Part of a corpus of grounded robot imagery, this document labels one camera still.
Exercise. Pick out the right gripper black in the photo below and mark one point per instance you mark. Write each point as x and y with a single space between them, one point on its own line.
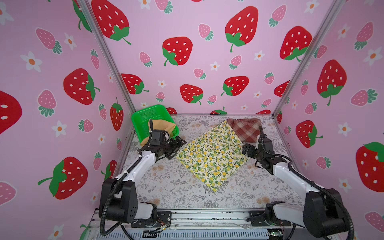
249 152

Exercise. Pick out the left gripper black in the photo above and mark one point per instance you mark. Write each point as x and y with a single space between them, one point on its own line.
175 147

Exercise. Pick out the red plaid skirt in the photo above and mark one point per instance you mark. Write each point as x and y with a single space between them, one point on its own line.
248 130

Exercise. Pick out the yellow lemon print skirt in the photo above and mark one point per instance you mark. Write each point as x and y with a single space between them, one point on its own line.
214 156

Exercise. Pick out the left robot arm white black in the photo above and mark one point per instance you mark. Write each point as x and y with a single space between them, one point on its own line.
119 204

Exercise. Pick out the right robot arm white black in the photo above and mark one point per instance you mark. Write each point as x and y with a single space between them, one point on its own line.
323 214

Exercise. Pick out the tan cloth in basket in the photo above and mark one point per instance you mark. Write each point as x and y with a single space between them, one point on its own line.
159 125

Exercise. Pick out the green plastic basket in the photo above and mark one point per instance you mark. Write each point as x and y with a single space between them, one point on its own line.
157 112

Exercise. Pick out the green circuit board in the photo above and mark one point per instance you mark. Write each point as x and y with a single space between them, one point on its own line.
275 235

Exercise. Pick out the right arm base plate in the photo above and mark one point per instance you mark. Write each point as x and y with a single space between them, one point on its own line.
260 219

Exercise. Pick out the aluminium mounting rail frame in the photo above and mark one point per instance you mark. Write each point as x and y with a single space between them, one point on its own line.
199 224

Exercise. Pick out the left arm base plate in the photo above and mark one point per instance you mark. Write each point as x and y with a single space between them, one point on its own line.
155 221

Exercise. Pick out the right aluminium corner post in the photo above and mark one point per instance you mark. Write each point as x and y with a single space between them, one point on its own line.
321 33

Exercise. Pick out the aluminium corner post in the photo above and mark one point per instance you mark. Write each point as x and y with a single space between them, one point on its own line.
90 18
321 33

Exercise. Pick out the left aluminium corner post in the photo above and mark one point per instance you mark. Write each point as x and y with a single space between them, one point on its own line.
90 18

